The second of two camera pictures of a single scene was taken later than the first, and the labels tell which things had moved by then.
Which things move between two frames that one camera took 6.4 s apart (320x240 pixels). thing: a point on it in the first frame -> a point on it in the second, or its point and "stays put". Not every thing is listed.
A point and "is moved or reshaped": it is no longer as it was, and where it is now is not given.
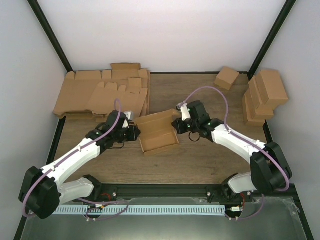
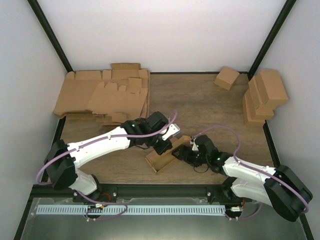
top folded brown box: x=272 y=87 stays put
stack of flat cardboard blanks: x=91 y=95 stays put
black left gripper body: x=120 y=138 -> x=159 y=149
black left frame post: x=50 y=32 stays put
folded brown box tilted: x=226 y=77 stays put
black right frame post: x=258 y=60 stays put
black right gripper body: x=182 y=130 -> x=195 y=160
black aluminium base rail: x=124 y=192 stays put
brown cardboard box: x=157 y=132 is moved or reshaped
